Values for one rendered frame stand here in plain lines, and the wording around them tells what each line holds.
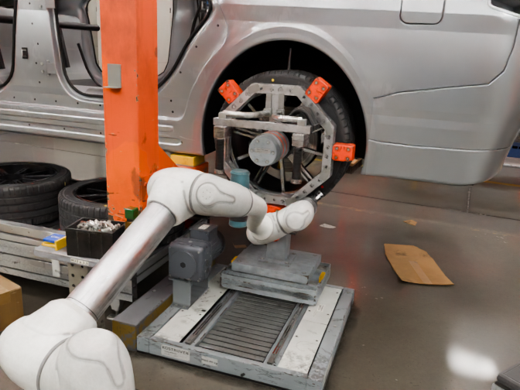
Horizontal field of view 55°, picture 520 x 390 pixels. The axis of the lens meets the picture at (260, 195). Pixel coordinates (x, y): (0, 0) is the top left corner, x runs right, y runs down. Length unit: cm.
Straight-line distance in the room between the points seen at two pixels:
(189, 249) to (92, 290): 94
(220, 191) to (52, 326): 56
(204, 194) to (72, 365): 57
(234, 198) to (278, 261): 113
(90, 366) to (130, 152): 111
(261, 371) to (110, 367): 99
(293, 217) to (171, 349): 76
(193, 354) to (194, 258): 41
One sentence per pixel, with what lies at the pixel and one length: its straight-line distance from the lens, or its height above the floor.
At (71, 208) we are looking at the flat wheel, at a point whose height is 48.
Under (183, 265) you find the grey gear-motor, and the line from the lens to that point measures 229.
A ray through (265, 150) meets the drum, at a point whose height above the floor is 86.
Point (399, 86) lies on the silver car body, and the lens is 223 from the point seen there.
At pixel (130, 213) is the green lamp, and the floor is 64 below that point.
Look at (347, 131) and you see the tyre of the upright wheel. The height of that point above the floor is 94.
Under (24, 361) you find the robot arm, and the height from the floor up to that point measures 55.
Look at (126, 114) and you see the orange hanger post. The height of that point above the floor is 100.
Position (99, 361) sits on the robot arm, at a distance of 116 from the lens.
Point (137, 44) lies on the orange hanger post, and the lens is 202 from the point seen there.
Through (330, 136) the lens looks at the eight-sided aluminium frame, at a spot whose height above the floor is 92.
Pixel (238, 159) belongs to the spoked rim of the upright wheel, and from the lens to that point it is 244.
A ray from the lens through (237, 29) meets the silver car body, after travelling 239.
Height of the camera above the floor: 126
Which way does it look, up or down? 16 degrees down
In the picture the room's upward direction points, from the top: 3 degrees clockwise
